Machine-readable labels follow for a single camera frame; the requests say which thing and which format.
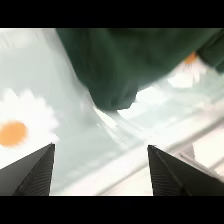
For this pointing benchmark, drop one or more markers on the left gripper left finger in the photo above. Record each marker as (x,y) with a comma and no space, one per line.
(33,176)

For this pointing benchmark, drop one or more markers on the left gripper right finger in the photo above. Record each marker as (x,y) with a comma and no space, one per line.
(173,178)

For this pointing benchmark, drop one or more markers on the dark green garment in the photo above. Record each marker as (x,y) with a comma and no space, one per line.
(133,56)

